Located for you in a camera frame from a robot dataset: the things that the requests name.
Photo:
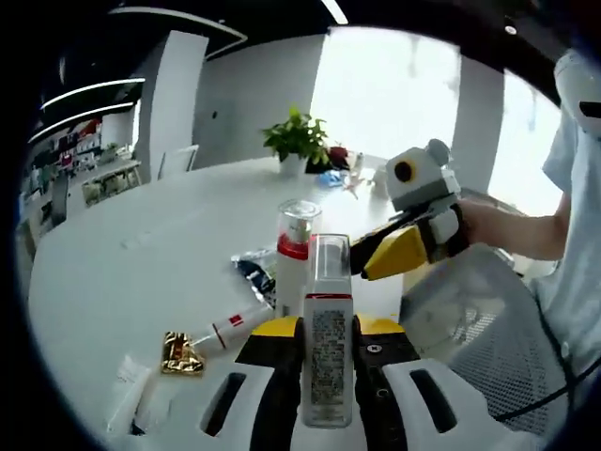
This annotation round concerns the white skincare bottle red band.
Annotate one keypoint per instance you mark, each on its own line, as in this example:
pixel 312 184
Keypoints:
pixel 293 277

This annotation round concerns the white worn device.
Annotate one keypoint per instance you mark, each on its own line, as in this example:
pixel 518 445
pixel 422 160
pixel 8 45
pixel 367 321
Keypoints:
pixel 575 84

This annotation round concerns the silver green skincare sachet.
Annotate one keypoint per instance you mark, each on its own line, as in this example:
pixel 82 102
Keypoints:
pixel 256 282

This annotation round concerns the light blue shirt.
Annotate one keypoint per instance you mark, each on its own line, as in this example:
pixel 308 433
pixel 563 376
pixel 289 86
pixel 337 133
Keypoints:
pixel 577 282

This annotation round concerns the clear bottle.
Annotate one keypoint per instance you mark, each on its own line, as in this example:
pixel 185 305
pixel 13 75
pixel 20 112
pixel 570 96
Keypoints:
pixel 328 338

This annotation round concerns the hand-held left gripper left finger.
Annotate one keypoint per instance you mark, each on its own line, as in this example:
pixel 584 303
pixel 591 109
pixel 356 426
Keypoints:
pixel 244 409

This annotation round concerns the silver skincare tube red label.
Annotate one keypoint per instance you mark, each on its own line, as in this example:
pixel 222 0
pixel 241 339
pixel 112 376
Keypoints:
pixel 235 329

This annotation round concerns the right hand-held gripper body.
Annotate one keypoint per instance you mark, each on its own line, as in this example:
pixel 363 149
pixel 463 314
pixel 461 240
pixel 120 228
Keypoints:
pixel 427 183

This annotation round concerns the blue plastic bag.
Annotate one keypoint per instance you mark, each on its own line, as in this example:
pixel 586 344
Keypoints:
pixel 331 178

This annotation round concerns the gold foil skincare sachet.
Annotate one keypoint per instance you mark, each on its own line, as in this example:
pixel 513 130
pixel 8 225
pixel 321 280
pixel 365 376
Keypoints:
pixel 183 354

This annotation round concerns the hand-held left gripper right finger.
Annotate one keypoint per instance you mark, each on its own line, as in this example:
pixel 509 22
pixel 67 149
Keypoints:
pixel 399 404

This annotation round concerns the dark red object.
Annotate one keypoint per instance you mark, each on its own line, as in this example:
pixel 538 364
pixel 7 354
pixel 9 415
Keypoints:
pixel 339 157

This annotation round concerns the grey office chair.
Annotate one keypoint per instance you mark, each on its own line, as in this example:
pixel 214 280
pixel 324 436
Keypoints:
pixel 60 199

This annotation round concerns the small white pink ornament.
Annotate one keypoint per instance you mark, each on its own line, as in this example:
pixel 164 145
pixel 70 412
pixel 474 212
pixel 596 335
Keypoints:
pixel 355 176

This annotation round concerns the white skincare squeeze tube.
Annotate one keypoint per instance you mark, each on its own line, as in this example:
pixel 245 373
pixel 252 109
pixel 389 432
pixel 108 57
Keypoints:
pixel 134 390

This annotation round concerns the white chair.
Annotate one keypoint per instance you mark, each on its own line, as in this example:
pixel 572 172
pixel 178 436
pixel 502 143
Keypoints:
pixel 178 162

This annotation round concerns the person's right hand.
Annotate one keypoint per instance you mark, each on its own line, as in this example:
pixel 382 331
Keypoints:
pixel 479 223

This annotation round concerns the potted green plant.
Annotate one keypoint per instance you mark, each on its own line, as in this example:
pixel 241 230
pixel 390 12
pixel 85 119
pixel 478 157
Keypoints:
pixel 293 136

